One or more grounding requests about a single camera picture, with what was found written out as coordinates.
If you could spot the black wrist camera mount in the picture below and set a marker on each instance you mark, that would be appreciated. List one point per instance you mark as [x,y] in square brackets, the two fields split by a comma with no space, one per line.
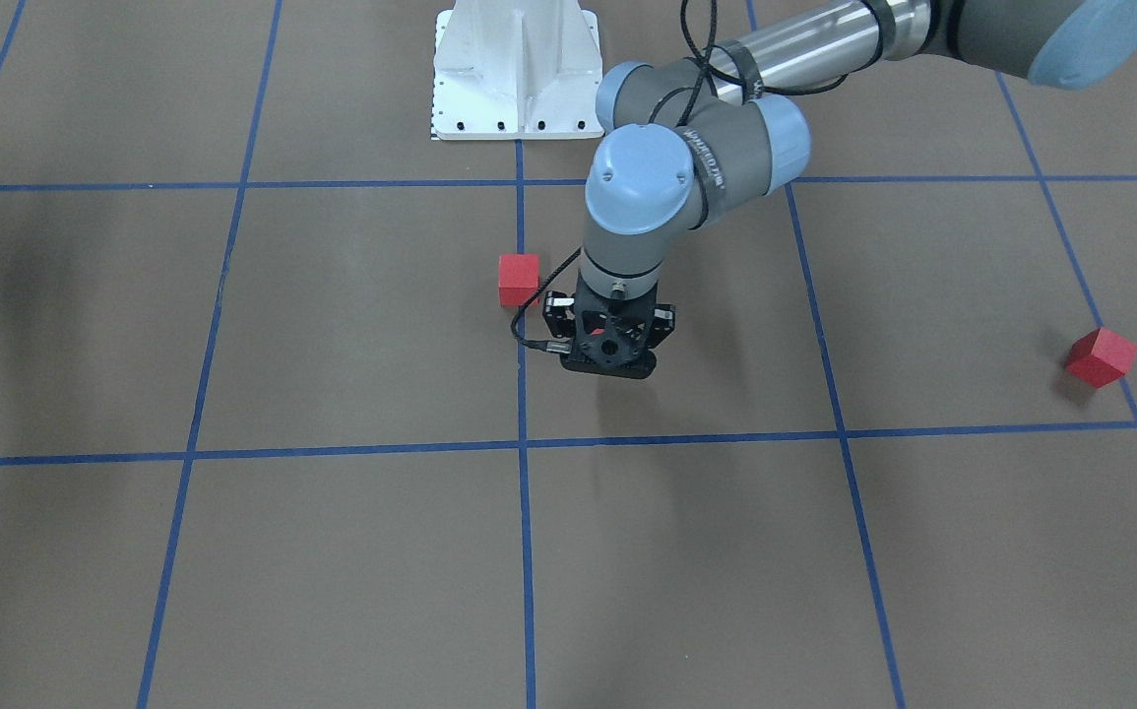
[636,364]

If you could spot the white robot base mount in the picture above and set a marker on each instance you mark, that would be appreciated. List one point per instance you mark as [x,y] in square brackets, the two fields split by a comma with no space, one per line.
[516,70]

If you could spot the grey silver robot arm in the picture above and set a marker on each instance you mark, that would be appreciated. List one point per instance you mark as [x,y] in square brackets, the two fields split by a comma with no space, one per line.
[685,143]

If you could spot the red cube block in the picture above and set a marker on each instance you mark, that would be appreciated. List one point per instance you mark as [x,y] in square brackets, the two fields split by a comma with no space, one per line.
[1101,357]
[519,278]

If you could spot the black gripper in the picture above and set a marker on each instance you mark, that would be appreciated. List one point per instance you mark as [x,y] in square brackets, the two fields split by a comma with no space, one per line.
[559,315]

